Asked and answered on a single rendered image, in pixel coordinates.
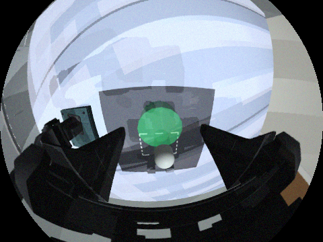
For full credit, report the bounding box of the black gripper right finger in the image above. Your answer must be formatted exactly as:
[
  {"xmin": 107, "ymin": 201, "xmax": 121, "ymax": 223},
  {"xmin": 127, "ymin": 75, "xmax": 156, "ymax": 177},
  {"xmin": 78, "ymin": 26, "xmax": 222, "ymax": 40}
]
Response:
[{"xmin": 200, "ymin": 124, "xmax": 277, "ymax": 190}]

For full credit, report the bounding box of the green glass bottle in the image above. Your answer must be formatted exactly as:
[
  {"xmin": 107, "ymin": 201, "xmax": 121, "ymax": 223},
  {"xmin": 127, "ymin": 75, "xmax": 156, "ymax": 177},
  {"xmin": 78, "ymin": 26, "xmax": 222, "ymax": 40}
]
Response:
[{"xmin": 138, "ymin": 100, "xmax": 183, "ymax": 169}]

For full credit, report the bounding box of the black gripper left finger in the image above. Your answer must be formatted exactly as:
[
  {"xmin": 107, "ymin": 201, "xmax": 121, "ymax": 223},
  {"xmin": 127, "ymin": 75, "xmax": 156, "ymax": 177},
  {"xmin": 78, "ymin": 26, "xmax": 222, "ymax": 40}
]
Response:
[{"xmin": 42, "ymin": 127, "xmax": 126, "ymax": 202}]

